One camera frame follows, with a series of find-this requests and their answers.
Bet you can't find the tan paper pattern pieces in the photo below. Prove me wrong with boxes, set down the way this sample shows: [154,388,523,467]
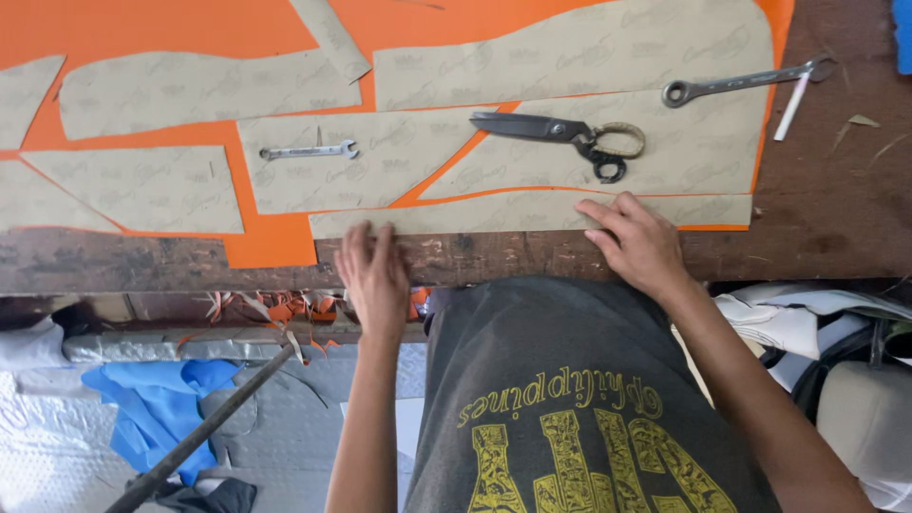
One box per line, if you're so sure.
[0,0,775,235]

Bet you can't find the large steel combination wrench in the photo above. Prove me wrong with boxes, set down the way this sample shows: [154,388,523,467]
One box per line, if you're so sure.
[661,53,838,109]

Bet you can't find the black tailor scissors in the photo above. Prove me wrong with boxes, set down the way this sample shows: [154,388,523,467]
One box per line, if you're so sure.
[469,110,646,185]

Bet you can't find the beige cushion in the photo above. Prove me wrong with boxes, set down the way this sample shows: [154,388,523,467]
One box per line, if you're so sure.
[816,360,912,510]

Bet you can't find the blue object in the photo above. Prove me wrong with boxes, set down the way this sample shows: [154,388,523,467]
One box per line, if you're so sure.
[892,0,912,76]

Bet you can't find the heap of white and black material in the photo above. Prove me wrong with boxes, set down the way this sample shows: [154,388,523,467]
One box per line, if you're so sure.
[712,281,912,393]

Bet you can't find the dark metal rod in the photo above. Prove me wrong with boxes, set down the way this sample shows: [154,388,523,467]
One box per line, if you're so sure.
[103,343,296,513]

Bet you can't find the long tan pattern strip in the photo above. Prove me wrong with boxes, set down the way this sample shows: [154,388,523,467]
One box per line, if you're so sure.
[308,189,753,240]

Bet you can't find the dark grey cloth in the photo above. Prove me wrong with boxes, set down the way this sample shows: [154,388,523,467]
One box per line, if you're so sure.
[128,476,257,513]

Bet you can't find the small steel combination wrench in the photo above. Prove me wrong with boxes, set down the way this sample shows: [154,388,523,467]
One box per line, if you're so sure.
[258,140,359,161]

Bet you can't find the person's left hand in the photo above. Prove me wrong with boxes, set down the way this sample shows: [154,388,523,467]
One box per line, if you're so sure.
[335,221,412,342]

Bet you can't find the blue cloth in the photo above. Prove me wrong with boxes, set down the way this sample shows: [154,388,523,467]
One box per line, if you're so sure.
[80,358,247,487]

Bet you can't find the grey shirt with yellow print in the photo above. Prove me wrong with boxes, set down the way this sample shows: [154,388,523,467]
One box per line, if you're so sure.
[402,276,785,513]

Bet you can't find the orange fabric sheet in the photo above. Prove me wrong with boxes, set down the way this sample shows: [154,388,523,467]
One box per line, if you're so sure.
[0,0,795,269]

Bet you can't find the person's right hand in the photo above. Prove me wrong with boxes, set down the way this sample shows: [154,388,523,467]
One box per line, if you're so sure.
[574,191,691,304]

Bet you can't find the heap of orange fabric scraps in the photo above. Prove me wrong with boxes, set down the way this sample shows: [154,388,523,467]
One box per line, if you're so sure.
[178,287,432,364]

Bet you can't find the silver foil sheet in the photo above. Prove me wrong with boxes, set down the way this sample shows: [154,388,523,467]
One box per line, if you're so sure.
[0,342,428,513]

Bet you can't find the small tan paper scrap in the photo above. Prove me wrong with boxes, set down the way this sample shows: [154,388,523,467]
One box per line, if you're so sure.
[830,114,882,154]

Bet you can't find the white chalk stick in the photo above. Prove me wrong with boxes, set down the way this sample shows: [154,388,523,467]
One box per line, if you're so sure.
[773,71,813,142]

